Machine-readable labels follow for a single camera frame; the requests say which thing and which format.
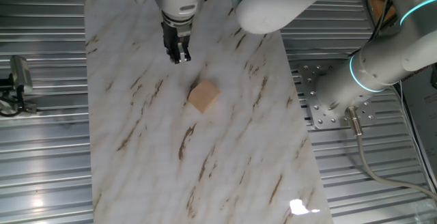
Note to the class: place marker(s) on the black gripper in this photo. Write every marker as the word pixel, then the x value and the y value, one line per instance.
pixel 175 36

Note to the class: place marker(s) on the small wooden cube block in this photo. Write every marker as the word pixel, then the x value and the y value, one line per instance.
pixel 203 96

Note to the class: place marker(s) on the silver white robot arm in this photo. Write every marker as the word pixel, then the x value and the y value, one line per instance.
pixel 273 5

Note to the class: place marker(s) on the white brown marble pattern board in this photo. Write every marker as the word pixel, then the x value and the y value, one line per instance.
pixel 153 149

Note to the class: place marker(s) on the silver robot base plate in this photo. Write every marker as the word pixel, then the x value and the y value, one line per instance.
pixel 309 77

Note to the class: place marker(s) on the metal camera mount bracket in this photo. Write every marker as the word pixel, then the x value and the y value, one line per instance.
pixel 29 108

